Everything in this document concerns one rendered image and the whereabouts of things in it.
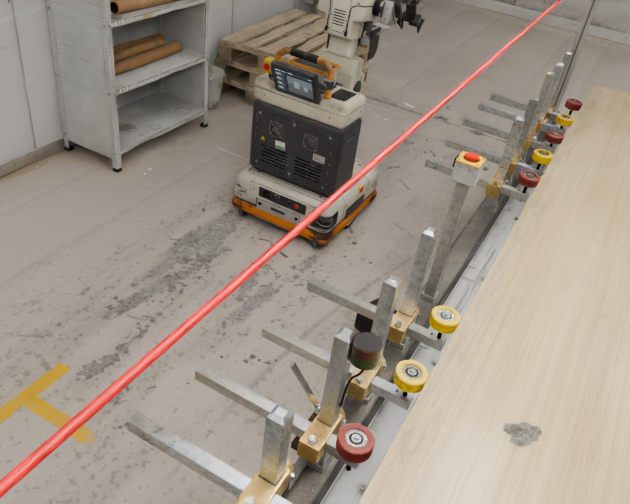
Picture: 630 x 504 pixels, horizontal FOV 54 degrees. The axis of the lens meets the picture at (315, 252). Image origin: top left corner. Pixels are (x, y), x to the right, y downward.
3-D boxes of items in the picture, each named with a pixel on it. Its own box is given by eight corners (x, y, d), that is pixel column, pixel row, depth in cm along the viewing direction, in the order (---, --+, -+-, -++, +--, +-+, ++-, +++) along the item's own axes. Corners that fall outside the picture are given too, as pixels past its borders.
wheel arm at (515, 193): (423, 168, 260) (425, 159, 257) (426, 165, 262) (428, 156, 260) (524, 204, 245) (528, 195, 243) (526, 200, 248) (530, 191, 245)
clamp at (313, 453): (296, 454, 135) (298, 440, 132) (325, 413, 145) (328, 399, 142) (318, 467, 134) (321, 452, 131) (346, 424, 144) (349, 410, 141)
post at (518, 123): (480, 221, 263) (515, 116, 235) (482, 217, 265) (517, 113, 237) (487, 224, 262) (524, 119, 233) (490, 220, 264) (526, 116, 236)
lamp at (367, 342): (332, 414, 133) (347, 343, 120) (344, 398, 137) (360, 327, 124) (356, 427, 131) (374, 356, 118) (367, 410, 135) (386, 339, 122)
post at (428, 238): (387, 358, 188) (422, 229, 160) (391, 352, 191) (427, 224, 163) (397, 363, 187) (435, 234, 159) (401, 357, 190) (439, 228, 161)
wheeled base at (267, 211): (324, 250, 332) (330, 212, 318) (228, 208, 354) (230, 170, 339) (377, 200, 382) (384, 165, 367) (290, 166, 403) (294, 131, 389)
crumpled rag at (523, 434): (509, 447, 134) (512, 441, 133) (499, 421, 139) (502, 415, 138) (547, 447, 135) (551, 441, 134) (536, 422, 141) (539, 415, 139)
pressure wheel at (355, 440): (324, 473, 135) (331, 440, 129) (340, 447, 141) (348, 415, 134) (356, 491, 133) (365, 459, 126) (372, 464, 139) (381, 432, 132)
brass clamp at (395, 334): (382, 336, 175) (385, 323, 172) (400, 311, 185) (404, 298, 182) (402, 346, 173) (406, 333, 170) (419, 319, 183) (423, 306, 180)
